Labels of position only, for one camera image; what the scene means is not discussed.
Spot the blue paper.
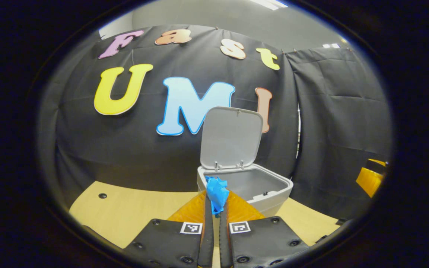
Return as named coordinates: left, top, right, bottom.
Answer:
left=204, top=176, right=230, bottom=218

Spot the black backdrop cloth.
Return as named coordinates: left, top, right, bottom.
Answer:
left=39, top=24, right=393, bottom=220

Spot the white desktop garbage bin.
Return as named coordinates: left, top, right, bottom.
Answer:
left=197, top=106, right=294, bottom=218

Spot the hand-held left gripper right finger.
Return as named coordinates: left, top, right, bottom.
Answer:
left=219, top=190, right=310, bottom=268

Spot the wooden desktop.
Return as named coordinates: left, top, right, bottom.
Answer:
left=69, top=181, right=343, bottom=268

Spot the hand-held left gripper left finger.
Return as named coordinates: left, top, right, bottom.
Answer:
left=123, top=190, right=214, bottom=268

